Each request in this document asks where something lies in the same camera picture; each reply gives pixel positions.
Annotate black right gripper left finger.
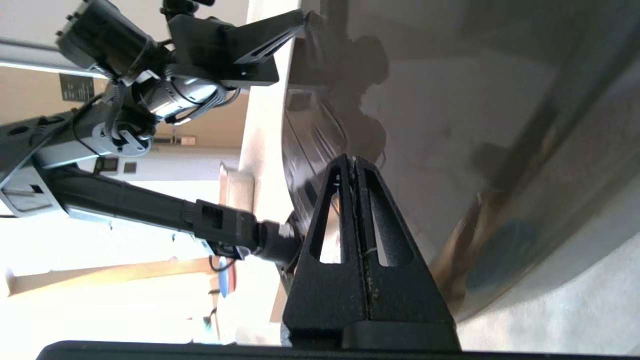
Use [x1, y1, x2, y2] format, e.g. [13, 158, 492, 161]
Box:
[282, 154, 370, 348]

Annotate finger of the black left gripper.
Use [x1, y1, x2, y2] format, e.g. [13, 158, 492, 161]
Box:
[224, 9, 309, 44]
[234, 19, 309, 67]

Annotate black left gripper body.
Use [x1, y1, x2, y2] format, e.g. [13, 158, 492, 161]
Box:
[167, 12, 280, 87]

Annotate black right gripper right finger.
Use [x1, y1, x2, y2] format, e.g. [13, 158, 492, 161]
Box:
[350, 156, 461, 351]

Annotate dark grey rice cooker lid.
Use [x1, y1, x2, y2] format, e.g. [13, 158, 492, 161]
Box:
[281, 0, 640, 281]

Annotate grey flat panel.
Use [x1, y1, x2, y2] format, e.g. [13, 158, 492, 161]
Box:
[218, 161, 257, 212]

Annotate white cloth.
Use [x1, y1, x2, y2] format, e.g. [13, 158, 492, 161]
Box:
[455, 232, 640, 356]

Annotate dark wall sign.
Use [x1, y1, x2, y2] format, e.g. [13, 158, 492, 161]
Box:
[59, 73, 96, 102]

